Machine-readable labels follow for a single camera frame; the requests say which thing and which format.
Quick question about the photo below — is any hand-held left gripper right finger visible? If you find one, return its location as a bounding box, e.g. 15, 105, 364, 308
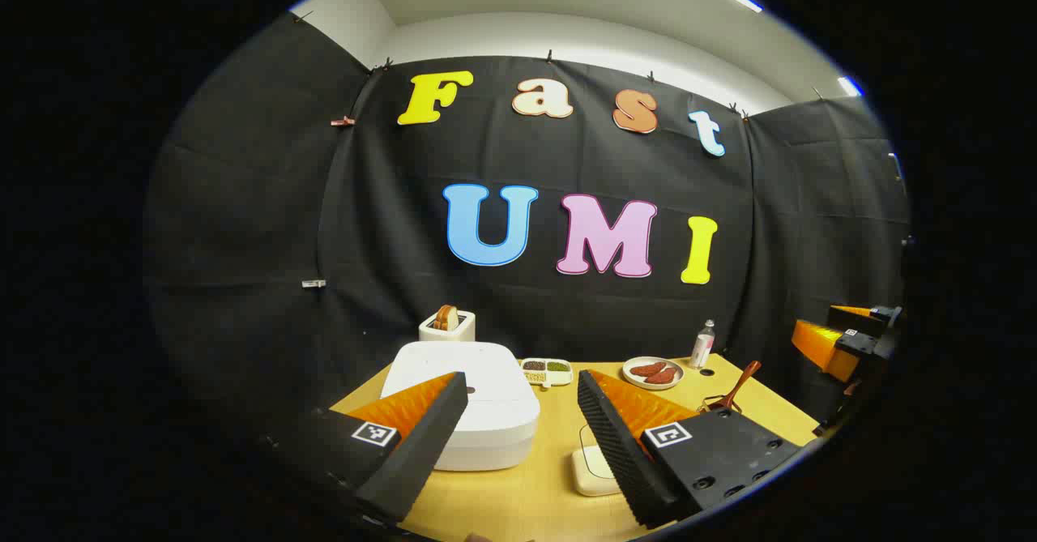
577, 369, 803, 529

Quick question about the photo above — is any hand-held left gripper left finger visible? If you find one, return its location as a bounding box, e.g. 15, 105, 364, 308
263, 370, 469, 525

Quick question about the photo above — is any clear container of rice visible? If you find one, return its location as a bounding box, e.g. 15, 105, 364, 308
571, 423, 625, 497

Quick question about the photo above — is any white rice cooker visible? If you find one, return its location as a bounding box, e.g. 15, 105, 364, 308
381, 341, 541, 472

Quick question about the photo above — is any brown wooden spoon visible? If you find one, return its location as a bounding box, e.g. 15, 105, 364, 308
713, 361, 762, 413

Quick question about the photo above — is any white round plate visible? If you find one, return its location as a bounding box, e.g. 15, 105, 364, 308
622, 356, 685, 390

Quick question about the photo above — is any white divided dish of beans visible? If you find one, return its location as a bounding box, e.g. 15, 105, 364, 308
518, 357, 574, 388

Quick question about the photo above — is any white toaster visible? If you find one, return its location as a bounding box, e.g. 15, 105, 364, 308
419, 309, 476, 343

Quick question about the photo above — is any clear bottle with pink label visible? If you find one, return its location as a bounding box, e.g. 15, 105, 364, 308
690, 319, 716, 369

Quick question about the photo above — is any black backdrop cloth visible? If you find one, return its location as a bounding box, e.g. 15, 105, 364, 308
144, 11, 910, 446

